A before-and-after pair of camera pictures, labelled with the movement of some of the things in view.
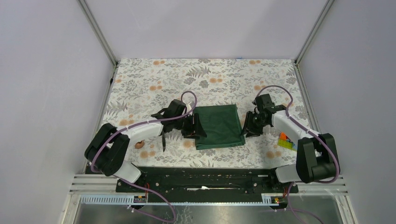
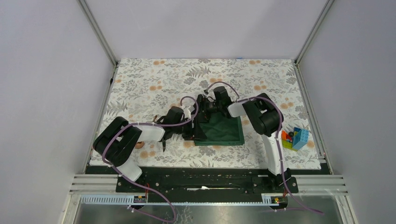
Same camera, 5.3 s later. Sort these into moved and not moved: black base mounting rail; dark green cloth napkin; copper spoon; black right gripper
Moved: black right gripper
Not moved: copper spoon; black base mounting rail; dark green cloth napkin
